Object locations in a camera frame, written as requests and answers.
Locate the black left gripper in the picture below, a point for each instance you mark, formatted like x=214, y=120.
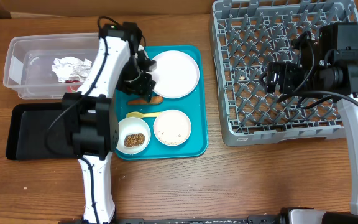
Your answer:
x=145, y=88

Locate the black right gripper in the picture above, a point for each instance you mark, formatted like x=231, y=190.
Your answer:
x=285, y=70

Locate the white small bowl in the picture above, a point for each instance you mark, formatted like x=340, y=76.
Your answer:
x=129, y=126

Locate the brown food piece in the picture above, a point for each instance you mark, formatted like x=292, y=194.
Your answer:
x=134, y=140

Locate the red foil wrapper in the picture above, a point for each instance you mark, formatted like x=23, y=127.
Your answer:
x=73, y=85

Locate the foil sheet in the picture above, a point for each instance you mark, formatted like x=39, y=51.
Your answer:
x=71, y=69

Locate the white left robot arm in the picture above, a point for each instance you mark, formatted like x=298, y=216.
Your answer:
x=90, y=123

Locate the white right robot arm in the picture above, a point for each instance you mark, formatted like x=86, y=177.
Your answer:
x=327, y=69

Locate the grey dishwasher rack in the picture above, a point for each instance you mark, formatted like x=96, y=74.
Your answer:
x=246, y=37

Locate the yellow plastic spoon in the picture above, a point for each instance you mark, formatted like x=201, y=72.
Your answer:
x=140, y=115

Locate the teal serving tray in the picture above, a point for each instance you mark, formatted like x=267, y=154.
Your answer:
x=193, y=105

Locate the white round plate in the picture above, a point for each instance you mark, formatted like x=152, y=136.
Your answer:
x=177, y=74

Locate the black tray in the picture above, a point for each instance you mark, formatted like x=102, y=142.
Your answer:
x=29, y=124

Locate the clear plastic bin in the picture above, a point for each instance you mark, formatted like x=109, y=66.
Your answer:
x=29, y=60

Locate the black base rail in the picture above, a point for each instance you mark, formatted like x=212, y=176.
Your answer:
x=253, y=219

